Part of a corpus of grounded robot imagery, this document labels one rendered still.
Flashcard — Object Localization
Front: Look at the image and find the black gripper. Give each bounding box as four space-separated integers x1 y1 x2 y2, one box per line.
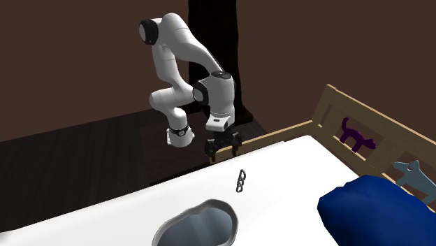
204 126 244 164

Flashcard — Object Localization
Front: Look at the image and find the grey oval bowl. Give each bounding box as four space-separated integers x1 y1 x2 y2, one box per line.
151 198 240 246

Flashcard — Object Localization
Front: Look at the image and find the tall black column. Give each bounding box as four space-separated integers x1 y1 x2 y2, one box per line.
187 0 255 126

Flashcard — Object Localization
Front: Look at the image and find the purple cat figure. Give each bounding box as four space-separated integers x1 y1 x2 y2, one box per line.
339 117 377 154

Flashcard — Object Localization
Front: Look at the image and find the dark blue pillow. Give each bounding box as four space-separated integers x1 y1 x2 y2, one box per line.
317 174 436 246

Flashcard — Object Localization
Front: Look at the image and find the grey-blue dog figure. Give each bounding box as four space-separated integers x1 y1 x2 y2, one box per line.
393 159 436 205

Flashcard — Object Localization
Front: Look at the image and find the small black chain-shaped object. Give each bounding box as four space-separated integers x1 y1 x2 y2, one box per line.
235 168 247 194

